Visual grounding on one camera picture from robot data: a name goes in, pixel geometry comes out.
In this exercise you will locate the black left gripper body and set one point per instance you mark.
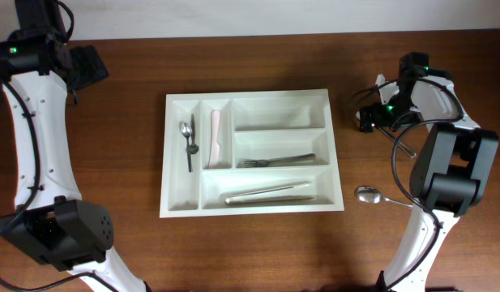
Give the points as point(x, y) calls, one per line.
point(103, 75)

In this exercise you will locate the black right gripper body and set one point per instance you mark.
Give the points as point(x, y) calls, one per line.
point(365, 119)

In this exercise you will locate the large steel spoon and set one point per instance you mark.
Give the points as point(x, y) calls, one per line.
point(407, 150)

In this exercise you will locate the small steel teaspoon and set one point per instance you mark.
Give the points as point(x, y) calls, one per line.
point(186, 130)

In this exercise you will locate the thin steel fork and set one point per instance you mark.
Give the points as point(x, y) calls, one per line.
point(279, 161)

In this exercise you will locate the pink plastic knife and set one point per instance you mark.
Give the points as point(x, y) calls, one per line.
point(215, 147)

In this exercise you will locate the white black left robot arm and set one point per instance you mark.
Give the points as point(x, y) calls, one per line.
point(52, 224)

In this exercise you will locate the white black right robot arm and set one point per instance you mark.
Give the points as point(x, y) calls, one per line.
point(450, 172)

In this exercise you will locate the white plastic cutlery tray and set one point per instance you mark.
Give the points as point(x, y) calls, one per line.
point(240, 153)

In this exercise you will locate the steel tongs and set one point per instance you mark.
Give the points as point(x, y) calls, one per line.
point(269, 195)

